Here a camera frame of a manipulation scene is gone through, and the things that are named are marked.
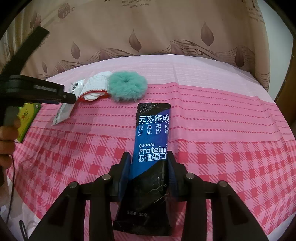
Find white sachet packet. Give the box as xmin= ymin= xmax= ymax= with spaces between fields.
xmin=52 ymin=79 xmax=85 ymax=126

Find blue black protein sachet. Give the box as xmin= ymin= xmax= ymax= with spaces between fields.
xmin=113 ymin=102 xmax=171 ymax=237

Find teal fluffy scrunchie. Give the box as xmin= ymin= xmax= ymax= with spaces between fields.
xmin=107 ymin=71 xmax=148 ymax=101

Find white red-trimmed cotton pads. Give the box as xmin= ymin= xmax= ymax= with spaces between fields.
xmin=78 ymin=71 xmax=112 ymax=101

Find person left hand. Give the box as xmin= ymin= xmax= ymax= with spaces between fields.
xmin=0 ymin=116 xmax=22 ymax=172

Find green tin lid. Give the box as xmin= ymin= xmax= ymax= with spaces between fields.
xmin=16 ymin=103 xmax=42 ymax=143

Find beige leaf-print curtain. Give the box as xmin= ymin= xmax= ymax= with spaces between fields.
xmin=1 ymin=1 xmax=270 ymax=89

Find pink checkered tablecloth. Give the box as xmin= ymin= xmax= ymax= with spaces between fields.
xmin=1 ymin=55 xmax=295 ymax=240

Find brown wooden door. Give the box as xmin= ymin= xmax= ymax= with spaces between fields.
xmin=273 ymin=14 xmax=296 ymax=121

